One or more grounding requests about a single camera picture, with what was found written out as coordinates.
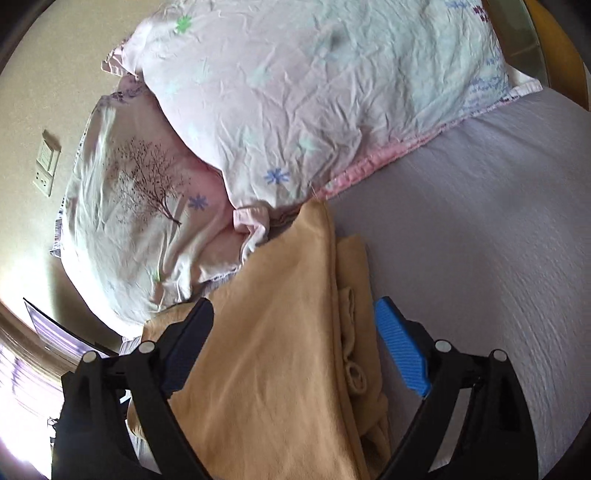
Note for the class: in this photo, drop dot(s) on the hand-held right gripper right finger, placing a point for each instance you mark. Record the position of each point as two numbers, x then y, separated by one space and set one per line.
400 344

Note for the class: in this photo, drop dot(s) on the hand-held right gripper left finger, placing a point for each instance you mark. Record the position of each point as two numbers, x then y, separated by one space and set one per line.
182 357

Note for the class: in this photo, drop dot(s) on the tan cloth garment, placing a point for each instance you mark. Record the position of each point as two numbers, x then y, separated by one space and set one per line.
277 350

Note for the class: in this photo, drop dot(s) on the grey bed sheet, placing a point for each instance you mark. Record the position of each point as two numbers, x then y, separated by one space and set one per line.
466 258

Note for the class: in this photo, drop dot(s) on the pink tree print pillow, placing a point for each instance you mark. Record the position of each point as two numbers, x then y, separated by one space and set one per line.
134 207

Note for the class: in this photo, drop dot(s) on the white floral pillow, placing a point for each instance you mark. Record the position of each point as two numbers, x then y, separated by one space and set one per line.
318 92

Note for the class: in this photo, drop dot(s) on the wooden headboard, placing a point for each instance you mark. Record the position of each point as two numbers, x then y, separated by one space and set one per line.
561 41

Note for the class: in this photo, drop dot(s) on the white wall socket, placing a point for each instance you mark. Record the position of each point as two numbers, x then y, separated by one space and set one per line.
43 181

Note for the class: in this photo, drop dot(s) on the white wall switch plate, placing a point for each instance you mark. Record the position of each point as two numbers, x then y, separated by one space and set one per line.
48 154

